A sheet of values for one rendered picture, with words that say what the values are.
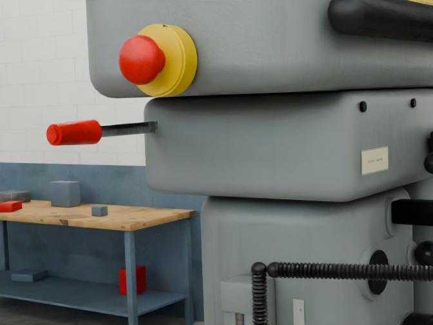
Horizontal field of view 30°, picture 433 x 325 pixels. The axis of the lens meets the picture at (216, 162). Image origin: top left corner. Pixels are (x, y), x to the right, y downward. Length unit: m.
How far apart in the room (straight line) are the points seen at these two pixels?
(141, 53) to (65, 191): 6.03
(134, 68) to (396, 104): 0.28
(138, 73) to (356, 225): 0.27
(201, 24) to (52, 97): 6.51
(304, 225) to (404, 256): 0.15
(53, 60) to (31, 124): 0.63
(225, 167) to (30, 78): 6.62
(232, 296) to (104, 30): 0.28
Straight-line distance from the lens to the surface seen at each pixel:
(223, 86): 0.67
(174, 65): 0.66
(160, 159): 0.82
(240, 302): 0.79
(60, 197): 6.71
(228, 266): 0.84
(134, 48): 0.65
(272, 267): 0.69
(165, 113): 0.82
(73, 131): 0.73
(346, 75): 0.69
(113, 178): 6.72
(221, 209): 0.83
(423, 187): 0.93
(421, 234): 0.94
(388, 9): 0.67
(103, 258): 6.92
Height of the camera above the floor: 1.73
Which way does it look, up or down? 5 degrees down
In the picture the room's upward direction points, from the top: 2 degrees counter-clockwise
